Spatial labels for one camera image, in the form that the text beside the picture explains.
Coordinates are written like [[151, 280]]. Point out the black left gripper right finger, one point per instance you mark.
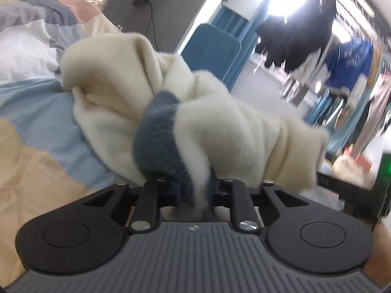
[[234, 195]]

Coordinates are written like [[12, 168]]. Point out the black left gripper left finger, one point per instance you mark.
[[154, 195]]

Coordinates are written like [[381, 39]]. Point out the cream blue striped fleece sweater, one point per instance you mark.
[[147, 116]]

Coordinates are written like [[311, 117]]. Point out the patchwork pastel bed quilt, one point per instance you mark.
[[46, 161]]

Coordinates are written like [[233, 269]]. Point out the blue upholstered chair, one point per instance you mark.
[[212, 49]]

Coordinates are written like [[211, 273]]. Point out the blue hanging jersey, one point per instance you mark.
[[347, 63]]

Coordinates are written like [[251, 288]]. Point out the black hanging garment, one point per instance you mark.
[[291, 40]]

